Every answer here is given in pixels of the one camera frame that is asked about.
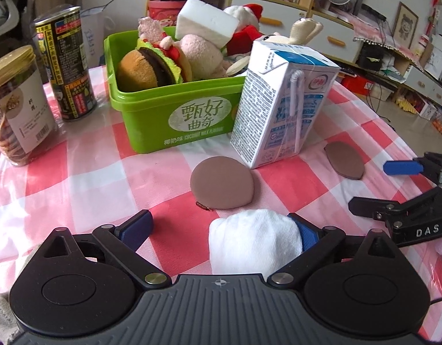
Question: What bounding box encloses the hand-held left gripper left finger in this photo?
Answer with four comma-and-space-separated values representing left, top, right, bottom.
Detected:
41, 209, 172, 290

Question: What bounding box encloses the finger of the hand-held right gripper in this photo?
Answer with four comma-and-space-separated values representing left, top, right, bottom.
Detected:
383, 152, 442, 188
348, 186, 442, 224

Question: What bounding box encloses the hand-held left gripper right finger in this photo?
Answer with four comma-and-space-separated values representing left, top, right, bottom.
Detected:
267, 213, 395, 290

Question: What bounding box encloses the white sock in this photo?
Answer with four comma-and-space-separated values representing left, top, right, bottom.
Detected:
208, 208, 305, 274

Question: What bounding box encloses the green plastic bin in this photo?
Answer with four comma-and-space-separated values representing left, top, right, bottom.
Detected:
103, 26, 255, 154

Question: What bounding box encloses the plush toy with burger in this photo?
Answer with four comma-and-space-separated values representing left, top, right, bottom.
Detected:
115, 16, 229, 92

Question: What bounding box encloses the rabbit doll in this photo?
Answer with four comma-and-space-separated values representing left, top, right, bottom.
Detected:
258, 17, 324, 47

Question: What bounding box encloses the red santa plush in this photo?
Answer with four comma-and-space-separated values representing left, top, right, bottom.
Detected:
223, 3, 266, 56

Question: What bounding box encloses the white sponge block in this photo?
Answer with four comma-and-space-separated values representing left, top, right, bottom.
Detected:
175, 0, 240, 48

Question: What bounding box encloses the oval brown powder puff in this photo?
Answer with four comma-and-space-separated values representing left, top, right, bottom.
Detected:
323, 141, 366, 180

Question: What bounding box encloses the red white checkered tablecloth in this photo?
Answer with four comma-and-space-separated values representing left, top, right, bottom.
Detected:
0, 65, 442, 344

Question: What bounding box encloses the round brown powder puff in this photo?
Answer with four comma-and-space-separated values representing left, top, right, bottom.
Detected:
190, 156, 256, 210

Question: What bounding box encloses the white blue milk carton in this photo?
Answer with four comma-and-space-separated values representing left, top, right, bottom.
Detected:
230, 39, 341, 170

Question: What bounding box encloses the wooden framed portrait picture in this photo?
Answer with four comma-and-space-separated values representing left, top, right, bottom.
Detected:
391, 1, 420, 44

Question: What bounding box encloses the wooden white drawer cabinet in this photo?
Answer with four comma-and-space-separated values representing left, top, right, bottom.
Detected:
231, 0, 369, 66

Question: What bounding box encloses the green fluffy cloth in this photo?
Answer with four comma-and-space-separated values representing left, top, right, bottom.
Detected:
0, 293, 22, 345

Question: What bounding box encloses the gold lid cookie jar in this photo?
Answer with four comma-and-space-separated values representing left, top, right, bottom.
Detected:
0, 45, 60, 168

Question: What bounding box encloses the tall black drink can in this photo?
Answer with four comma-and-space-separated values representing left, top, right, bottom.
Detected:
34, 5, 98, 122

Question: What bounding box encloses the red printed bucket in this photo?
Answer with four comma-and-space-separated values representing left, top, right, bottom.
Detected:
148, 0, 188, 28

